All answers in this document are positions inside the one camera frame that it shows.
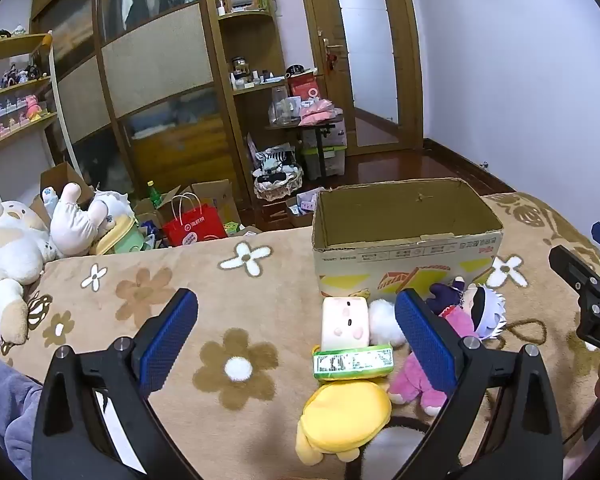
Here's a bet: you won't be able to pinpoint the striped plush toy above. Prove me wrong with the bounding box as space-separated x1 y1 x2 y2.
254 144 298 176

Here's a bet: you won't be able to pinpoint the dark purple plush doll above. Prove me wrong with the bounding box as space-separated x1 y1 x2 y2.
426 279 467 317

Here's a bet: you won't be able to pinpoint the brown floral blanket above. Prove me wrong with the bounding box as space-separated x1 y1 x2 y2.
0 190 600 480

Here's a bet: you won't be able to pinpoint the plastic storage bin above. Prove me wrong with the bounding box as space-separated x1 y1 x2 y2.
300 122 348 181

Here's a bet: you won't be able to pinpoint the green and yellow plush toy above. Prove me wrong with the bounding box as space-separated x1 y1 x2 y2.
89 215 148 257

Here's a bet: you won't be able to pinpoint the white fluffy plush toy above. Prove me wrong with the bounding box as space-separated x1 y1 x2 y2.
94 190 133 221

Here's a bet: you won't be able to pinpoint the red paper bag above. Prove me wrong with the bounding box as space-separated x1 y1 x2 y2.
161 192 229 248

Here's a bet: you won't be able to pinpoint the white-haired doll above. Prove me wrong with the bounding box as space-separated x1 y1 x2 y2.
387 284 508 417

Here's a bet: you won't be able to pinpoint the pink swirl roll plush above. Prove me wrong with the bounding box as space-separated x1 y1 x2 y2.
320 296 372 350

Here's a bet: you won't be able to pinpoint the green tissue pack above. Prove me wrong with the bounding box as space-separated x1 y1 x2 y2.
312 344 395 386

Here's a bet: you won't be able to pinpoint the red box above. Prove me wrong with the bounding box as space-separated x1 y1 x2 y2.
287 72 326 106

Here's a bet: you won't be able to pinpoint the door handle with red charm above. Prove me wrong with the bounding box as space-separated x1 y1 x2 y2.
323 37 343 75

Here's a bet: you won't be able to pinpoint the wooden wardrobe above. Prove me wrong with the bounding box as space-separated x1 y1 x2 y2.
30 0 311 201

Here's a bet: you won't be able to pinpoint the person's lavender fleece clothing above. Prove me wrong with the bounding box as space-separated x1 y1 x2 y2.
0 345 43 480

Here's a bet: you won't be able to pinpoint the wooden figurine shelf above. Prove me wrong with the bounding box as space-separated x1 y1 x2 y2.
0 32 61 153

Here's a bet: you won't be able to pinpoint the tall open cardboard box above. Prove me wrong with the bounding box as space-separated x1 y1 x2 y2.
40 161 93 211

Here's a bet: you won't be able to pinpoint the white fluffy plush keychain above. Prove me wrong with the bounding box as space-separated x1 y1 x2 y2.
368 299 406 347

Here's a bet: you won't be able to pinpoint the large white plush bear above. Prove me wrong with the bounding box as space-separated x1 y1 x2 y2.
0 200 56 345

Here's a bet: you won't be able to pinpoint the white curved rail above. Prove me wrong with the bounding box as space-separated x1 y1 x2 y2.
0 35 83 201

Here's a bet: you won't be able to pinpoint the small black table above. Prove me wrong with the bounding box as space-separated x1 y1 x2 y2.
266 115 346 181

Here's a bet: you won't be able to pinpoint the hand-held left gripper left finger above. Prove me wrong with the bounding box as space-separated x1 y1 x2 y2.
31 288 201 480

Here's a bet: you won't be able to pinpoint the clear plastic container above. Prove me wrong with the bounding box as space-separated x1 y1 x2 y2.
269 85 301 127

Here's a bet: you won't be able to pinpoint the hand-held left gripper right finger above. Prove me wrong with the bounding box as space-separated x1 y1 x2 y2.
394 288 566 480

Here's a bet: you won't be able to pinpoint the row of small figurines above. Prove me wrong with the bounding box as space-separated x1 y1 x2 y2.
0 62 51 142

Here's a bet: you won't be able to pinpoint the row of small bottles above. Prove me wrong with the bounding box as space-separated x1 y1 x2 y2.
230 56 288 92

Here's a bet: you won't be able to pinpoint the pink packets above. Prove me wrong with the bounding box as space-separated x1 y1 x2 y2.
286 189 326 228

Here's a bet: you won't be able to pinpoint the wooden door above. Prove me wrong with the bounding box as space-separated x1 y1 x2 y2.
295 0 425 157

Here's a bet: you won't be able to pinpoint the wide open cardboard box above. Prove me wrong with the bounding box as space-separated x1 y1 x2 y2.
132 179 242 241

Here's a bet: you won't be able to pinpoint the lace trimmed basket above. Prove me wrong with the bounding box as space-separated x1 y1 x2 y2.
253 162 306 203

